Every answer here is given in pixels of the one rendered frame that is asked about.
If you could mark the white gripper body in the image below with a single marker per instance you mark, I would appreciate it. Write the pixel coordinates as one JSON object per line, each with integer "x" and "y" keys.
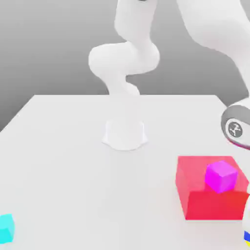
{"x": 246, "y": 216}

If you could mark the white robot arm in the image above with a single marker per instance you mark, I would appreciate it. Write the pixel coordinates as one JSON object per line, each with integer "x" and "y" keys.
{"x": 125, "y": 58}

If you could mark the small blue cube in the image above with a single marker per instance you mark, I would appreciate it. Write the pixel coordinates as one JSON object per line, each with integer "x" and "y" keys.
{"x": 247, "y": 236}

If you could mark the small yellow cube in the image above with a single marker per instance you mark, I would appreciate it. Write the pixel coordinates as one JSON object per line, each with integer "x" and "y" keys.
{"x": 248, "y": 243}

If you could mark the small magenta cube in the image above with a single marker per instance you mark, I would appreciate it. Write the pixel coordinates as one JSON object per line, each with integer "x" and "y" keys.
{"x": 220, "y": 177}

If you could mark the small cyan cube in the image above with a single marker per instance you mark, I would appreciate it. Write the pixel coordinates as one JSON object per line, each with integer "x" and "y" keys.
{"x": 5, "y": 228}

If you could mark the large red box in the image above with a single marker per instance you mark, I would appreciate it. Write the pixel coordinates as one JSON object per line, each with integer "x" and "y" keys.
{"x": 214, "y": 205}

